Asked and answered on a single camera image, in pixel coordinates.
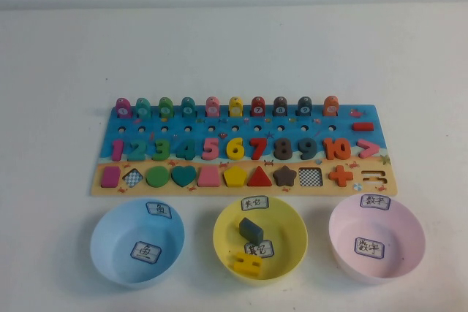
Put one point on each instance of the yellow plastic bowl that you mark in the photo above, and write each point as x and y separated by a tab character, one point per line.
289	231

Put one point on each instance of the mint green number two piece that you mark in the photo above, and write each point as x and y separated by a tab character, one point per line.
138	157

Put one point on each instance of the pink number five piece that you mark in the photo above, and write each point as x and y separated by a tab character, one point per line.
210	149

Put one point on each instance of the magenta number one piece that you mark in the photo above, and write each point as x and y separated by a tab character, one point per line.
117	150

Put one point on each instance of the teal heart piece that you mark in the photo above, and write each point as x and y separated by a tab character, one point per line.
183	176

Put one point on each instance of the pink greater-than sign piece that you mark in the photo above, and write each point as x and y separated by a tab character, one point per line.
373	149

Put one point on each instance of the yellow equals sign piece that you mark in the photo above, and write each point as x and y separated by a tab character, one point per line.
245	264

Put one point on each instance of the orange fish peg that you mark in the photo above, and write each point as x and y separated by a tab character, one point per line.
331	106

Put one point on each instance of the yellow fish peg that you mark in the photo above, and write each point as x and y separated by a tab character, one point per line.
235	106

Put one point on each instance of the light blue plastic bowl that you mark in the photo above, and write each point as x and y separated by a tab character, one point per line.
120	228

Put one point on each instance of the pink trapezoid piece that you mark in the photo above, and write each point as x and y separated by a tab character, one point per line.
208	177

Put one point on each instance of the brown fish peg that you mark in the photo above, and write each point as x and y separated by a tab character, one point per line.
280	106

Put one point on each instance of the orange plus sign piece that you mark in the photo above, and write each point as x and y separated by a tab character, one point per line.
340	175

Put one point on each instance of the magenta fish peg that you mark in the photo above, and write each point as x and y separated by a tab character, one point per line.
123	107

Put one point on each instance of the pink plastic bowl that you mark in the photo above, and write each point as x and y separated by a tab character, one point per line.
402	228

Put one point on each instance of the dark grey square piece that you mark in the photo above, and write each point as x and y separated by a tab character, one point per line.
251	229

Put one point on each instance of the brown star piece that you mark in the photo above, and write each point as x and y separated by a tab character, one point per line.
284	176

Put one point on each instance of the teal fish peg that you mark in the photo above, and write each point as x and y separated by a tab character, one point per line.
188	107

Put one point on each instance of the brown number eight piece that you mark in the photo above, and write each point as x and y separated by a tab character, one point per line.
283	149

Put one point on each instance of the yellow number six piece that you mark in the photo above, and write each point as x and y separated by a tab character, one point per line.
231	152

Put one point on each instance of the red triangle piece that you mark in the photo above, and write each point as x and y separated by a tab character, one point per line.
259	179

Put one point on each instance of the dark grey fish peg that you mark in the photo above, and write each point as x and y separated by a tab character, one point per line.
304	106

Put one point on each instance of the yellow pentagon piece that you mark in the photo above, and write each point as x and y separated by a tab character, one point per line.
234	177

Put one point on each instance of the green number three piece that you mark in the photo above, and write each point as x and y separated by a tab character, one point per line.
164	150

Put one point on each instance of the dark grey number nine piece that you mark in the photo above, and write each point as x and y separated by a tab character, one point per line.
311	148

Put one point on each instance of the ocean print wooden puzzle board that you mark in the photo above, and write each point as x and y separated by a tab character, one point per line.
234	132

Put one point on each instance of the orange number ten piece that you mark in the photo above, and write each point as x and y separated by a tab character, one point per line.
330	149

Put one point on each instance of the magenta rectangle piece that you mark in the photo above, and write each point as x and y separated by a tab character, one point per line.
110	177

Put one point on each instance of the pink fish peg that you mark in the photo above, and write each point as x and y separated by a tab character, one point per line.
212	106

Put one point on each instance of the red fish peg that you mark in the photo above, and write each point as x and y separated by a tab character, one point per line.
258	106

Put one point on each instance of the teal number four piece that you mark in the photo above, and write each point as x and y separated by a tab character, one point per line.
189	151

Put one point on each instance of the green circle piece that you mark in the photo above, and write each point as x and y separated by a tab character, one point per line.
157	176

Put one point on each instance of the mint green fish peg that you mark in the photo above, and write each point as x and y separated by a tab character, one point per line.
143	107

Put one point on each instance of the red number seven piece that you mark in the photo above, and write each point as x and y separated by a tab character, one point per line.
260	148

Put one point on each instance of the red minus sign piece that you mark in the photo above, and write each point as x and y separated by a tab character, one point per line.
362	126

